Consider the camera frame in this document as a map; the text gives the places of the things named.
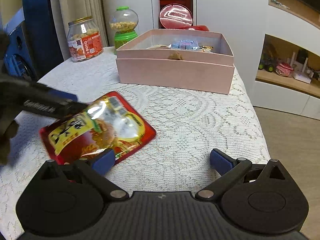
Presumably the blue pink cartoon snack bag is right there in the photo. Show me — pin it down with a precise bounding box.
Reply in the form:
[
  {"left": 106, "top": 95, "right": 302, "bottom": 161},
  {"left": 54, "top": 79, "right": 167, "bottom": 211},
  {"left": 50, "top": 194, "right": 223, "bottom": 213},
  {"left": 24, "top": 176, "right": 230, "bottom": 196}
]
[{"left": 169, "top": 40, "right": 200, "bottom": 51}]

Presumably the gloved left hand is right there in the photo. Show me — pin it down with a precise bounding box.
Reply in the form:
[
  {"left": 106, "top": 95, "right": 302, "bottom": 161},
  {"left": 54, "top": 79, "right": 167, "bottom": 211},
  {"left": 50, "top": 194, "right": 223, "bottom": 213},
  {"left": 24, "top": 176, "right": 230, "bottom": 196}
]
[{"left": 1, "top": 29, "right": 19, "bottom": 165}]

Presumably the white router on shelf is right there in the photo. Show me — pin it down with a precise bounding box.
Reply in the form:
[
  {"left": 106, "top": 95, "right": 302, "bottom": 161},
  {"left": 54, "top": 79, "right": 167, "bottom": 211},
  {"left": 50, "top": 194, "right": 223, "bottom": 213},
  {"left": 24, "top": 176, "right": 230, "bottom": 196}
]
[{"left": 290, "top": 49, "right": 311, "bottom": 84}]

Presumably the green candy dispenser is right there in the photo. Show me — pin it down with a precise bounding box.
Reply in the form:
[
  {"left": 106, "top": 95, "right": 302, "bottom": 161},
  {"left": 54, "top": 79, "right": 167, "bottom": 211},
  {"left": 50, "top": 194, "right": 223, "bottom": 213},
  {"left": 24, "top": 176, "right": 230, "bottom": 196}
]
[{"left": 109, "top": 6, "right": 139, "bottom": 54}]

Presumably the pink cardboard box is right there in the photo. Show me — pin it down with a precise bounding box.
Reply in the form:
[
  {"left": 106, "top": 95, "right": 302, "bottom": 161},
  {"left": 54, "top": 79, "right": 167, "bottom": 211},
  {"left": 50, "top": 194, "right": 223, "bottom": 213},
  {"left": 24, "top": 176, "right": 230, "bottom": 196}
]
[{"left": 116, "top": 29, "right": 235, "bottom": 94}]

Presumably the green toy tractor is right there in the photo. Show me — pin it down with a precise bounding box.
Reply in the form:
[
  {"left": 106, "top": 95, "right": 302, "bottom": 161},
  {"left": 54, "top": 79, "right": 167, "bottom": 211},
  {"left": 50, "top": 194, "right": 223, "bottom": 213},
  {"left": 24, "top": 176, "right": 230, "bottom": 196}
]
[{"left": 258, "top": 47, "right": 276, "bottom": 73}]

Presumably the white cabinet with shelf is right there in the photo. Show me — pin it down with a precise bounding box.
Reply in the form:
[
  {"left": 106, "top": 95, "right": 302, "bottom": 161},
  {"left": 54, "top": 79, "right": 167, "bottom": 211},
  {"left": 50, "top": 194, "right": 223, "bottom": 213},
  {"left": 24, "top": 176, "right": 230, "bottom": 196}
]
[{"left": 252, "top": 34, "right": 319, "bottom": 119}]

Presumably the black speaker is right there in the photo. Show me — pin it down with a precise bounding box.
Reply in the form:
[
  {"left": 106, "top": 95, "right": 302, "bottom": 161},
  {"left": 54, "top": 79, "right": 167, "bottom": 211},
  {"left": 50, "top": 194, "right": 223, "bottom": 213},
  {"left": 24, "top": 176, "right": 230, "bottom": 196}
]
[{"left": 4, "top": 21, "right": 39, "bottom": 81}]

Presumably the red round lidded container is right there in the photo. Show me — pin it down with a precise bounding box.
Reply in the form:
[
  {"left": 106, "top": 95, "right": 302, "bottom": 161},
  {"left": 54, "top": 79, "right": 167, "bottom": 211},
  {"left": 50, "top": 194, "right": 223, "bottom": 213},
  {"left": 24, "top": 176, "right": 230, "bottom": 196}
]
[{"left": 159, "top": 4, "right": 209, "bottom": 31}]

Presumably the pink toy on shelf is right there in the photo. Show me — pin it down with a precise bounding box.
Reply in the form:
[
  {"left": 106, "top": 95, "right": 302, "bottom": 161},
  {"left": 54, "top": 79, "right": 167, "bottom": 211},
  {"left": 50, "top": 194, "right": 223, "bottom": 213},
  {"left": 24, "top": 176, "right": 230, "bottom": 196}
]
[{"left": 276, "top": 62, "right": 294, "bottom": 77}]

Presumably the clear jar orange label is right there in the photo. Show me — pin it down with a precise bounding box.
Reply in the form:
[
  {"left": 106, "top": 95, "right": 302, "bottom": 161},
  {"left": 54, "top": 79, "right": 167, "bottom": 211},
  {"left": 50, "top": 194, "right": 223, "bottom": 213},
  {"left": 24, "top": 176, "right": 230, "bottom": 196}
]
[{"left": 67, "top": 16, "right": 103, "bottom": 62}]

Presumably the red yellow snack pouch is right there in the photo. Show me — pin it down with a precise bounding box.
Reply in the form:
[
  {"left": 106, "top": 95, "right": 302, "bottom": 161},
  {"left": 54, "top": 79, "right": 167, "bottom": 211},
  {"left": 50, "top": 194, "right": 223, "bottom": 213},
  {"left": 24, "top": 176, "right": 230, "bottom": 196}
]
[{"left": 39, "top": 91, "right": 156, "bottom": 165}]

